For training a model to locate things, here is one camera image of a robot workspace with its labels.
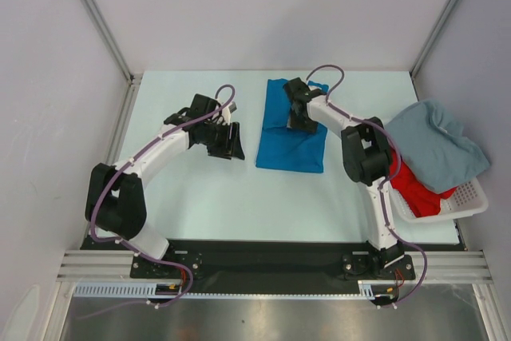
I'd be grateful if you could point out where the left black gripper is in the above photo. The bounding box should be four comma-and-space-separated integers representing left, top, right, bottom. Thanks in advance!
200, 121, 244, 161

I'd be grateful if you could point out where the blue t shirt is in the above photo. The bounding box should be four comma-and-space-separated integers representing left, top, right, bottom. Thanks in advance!
255, 78, 327, 173

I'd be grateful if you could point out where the grey t shirt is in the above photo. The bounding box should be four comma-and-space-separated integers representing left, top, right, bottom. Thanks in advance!
386, 99, 490, 194

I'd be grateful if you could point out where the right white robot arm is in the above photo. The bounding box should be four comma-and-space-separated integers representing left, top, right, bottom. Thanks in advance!
283, 77, 406, 280

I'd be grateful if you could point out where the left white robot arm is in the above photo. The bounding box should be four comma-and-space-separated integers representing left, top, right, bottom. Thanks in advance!
85, 93, 245, 277

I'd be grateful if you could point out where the red t shirt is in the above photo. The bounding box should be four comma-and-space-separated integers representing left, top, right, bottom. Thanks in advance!
390, 149, 457, 218

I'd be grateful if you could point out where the white plastic basket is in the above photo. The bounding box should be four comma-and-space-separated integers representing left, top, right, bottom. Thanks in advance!
390, 178, 489, 224

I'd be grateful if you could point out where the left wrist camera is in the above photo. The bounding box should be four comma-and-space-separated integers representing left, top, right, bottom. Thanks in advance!
219, 101, 237, 125

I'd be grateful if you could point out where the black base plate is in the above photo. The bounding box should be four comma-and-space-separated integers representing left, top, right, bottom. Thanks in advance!
81, 238, 463, 293

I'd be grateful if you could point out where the white slotted cable duct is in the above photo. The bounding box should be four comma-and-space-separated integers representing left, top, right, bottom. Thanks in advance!
73, 281, 397, 300

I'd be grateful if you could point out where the right aluminium frame post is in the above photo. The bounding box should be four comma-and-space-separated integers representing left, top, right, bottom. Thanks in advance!
409, 0, 462, 81

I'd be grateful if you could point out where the aluminium frame post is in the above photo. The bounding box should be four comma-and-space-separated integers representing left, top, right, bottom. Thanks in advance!
409, 0, 462, 81
80, 0, 141, 85

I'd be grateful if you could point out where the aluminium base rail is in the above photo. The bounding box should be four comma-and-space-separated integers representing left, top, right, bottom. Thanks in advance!
57, 250, 493, 284

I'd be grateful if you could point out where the left aluminium frame post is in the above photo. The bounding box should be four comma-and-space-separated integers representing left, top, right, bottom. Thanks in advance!
80, 0, 141, 85

